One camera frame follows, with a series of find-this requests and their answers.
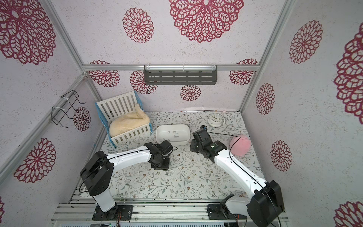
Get white plastic storage box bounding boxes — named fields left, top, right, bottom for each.
left=156, top=124, right=191, bottom=146

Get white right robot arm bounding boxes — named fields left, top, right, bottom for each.
left=190, top=125, right=285, bottom=227

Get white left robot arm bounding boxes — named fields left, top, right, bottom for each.
left=80, top=140, right=174, bottom=213

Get white alarm clock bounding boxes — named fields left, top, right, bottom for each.
left=208, top=113, right=225, bottom=128

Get beige plush cloth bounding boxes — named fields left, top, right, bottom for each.
left=109, top=104, right=150, bottom=137

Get white slatted blue basket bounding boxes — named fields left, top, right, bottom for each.
left=95, top=91, right=153, bottom=148

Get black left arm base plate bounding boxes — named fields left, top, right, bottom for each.
left=92, top=205, right=134, bottom=221

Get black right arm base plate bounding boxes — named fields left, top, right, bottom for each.
left=207, top=194, right=237, bottom=220

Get dark grey wall shelf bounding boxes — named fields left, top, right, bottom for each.
left=143, top=65, right=217, bottom=86

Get black wire wall rack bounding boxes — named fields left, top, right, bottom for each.
left=50, top=89, right=85, bottom=128

